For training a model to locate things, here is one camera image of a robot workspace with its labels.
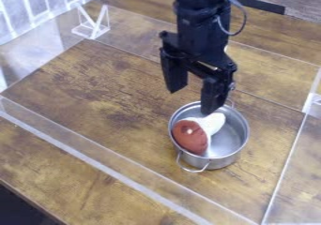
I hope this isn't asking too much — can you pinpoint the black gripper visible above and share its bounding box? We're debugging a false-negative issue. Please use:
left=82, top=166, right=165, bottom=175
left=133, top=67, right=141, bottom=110
left=159, top=3, right=237, bottom=114

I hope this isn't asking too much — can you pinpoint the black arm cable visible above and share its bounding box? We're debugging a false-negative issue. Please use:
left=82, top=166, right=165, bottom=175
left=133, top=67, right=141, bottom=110
left=214, top=0, right=249, bottom=37

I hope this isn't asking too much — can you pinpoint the clear acrylic triangle bracket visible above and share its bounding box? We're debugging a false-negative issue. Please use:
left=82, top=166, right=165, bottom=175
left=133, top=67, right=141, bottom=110
left=71, top=5, right=111, bottom=39

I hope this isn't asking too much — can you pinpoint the silver metal pot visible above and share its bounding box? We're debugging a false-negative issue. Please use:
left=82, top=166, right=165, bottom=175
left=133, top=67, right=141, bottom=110
left=169, top=101, right=250, bottom=173

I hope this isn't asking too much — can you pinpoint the black bar in background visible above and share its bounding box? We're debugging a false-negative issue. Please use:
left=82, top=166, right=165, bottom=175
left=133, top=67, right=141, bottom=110
left=238, top=0, right=286, bottom=15

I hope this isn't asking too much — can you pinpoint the red plush mushroom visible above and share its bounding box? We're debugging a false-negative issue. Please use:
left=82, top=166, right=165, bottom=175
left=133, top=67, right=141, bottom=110
left=171, top=112, right=226, bottom=155

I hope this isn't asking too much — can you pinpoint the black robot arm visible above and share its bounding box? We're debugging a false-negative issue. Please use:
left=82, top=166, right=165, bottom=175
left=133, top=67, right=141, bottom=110
left=159, top=0, right=237, bottom=114

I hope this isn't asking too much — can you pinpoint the clear acrylic enclosure wall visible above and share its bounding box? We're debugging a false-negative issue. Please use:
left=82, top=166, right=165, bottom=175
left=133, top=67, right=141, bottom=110
left=0, top=96, right=258, bottom=225

